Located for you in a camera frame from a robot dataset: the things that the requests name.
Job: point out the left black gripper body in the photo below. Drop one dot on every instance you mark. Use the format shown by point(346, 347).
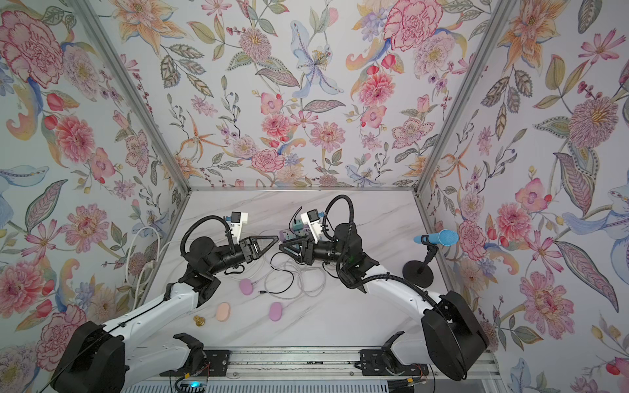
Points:
point(246, 250)

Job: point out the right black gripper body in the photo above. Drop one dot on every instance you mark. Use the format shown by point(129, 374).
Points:
point(311, 257)

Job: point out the purple earbud case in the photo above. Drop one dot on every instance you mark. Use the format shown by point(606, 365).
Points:
point(246, 287)
point(276, 311)

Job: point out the peach earbud case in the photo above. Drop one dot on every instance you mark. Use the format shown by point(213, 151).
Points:
point(223, 312)

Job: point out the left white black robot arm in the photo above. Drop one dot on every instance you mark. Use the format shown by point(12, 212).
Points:
point(111, 357)

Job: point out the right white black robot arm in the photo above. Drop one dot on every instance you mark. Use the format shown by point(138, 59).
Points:
point(449, 336)

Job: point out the small brass knob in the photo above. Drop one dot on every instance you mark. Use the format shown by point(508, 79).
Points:
point(199, 321)

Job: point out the blue microphone on stand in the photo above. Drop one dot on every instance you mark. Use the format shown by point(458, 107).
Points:
point(419, 271)

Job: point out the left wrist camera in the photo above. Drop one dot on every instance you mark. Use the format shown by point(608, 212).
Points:
point(236, 222)

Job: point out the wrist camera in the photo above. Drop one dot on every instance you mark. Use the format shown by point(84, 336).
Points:
point(236, 222)
point(313, 220)

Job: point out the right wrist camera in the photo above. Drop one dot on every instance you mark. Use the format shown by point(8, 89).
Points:
point(313, 220)

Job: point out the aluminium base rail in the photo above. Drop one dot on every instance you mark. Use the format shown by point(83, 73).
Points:
point(310, 363)

